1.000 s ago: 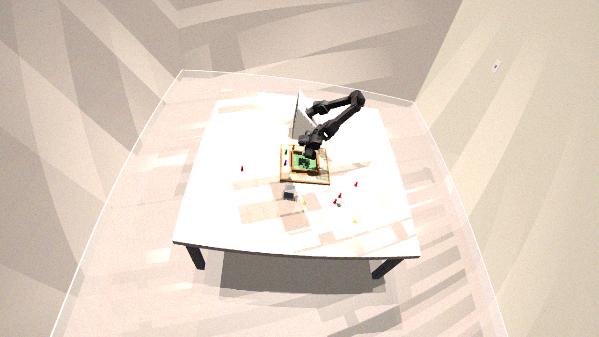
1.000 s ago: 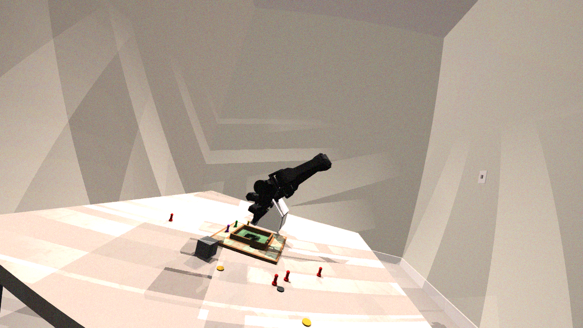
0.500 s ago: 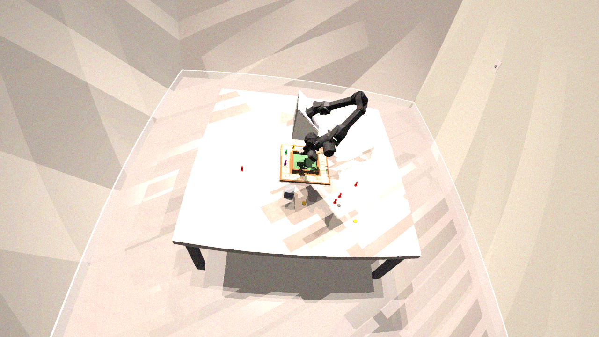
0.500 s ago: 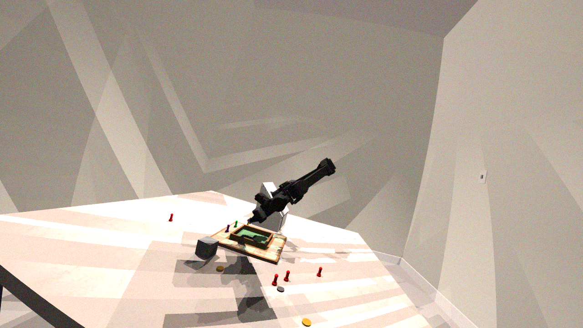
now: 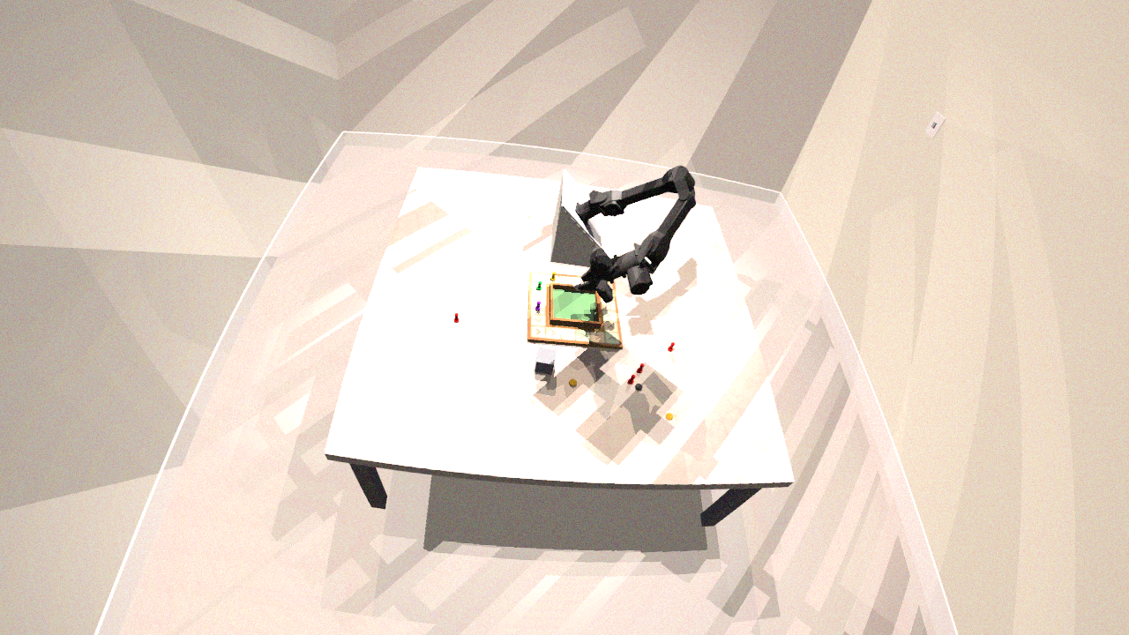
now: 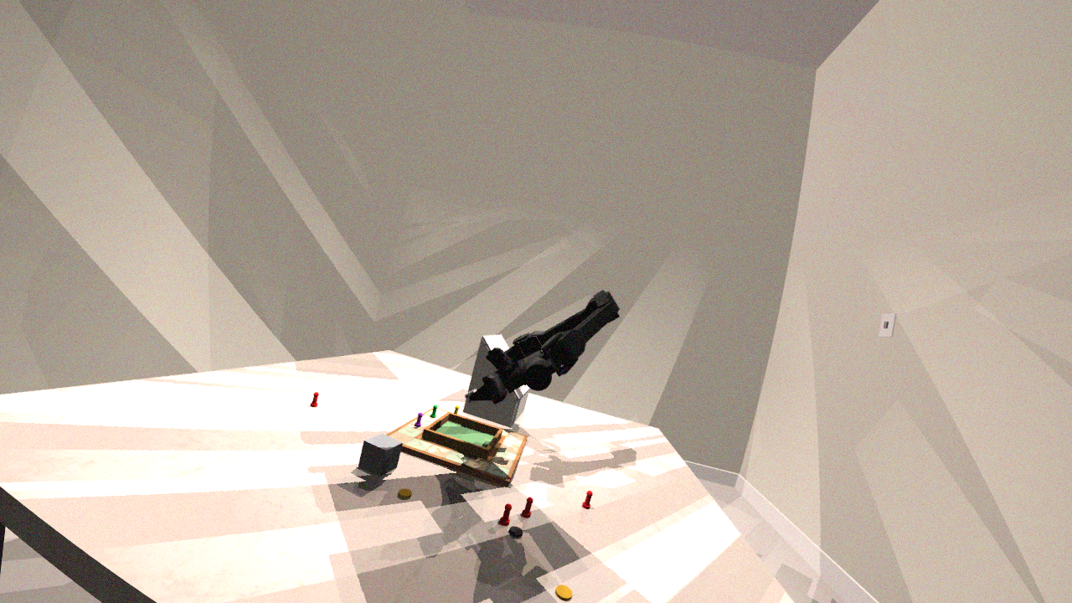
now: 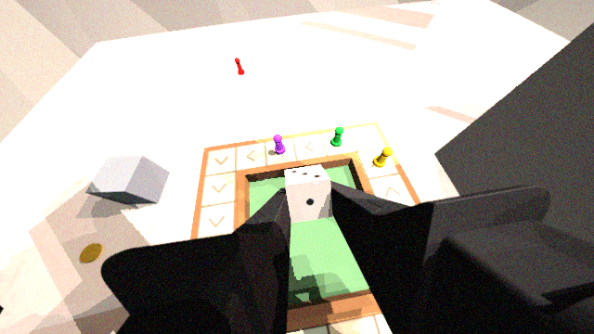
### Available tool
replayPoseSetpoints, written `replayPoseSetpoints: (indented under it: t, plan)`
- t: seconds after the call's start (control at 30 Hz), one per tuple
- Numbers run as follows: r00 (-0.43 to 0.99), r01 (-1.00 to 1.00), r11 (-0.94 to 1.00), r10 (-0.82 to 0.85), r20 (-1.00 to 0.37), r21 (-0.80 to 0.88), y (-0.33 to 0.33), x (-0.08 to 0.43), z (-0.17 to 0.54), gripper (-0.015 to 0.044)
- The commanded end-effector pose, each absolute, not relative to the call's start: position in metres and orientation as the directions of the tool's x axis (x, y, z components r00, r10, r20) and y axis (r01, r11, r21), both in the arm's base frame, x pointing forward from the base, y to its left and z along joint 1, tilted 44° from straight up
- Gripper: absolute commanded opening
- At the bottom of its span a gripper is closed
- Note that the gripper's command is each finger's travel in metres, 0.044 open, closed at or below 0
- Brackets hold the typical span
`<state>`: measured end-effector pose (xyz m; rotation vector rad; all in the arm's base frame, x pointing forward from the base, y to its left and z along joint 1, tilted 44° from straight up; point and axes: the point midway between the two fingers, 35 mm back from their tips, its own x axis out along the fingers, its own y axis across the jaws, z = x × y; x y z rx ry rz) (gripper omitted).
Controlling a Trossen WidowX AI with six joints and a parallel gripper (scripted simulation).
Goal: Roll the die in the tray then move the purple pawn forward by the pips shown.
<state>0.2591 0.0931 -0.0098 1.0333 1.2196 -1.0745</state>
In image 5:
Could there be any orange square board track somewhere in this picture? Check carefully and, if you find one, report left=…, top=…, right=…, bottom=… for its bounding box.
left=527, top=271, right=623, bottom=349

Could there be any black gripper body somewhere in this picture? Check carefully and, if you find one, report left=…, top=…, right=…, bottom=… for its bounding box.
left=595, top=255, right=625, bottom=303

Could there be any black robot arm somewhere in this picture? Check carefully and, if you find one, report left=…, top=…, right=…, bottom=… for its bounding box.
left=575, top=165, right=695, bottom=295

